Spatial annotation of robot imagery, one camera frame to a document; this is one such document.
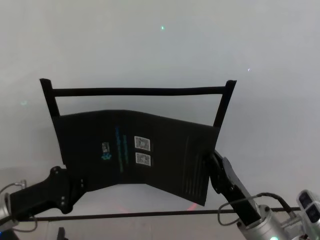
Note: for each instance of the thin black edge strip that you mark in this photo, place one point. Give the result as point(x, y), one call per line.
point(125, 214)

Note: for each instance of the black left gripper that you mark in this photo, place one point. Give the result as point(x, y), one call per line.
point(42, 196)

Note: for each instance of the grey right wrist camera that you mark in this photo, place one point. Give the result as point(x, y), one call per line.
point(308, 207)

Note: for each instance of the small black robot part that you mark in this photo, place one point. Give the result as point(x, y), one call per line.
point(61, 235)

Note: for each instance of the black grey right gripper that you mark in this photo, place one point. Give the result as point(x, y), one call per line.
point(227, 182)

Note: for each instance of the black printed poster sheet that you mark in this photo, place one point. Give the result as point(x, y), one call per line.
point(162, 150)

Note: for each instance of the long black tape strip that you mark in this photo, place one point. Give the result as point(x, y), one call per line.
point(140, 91)

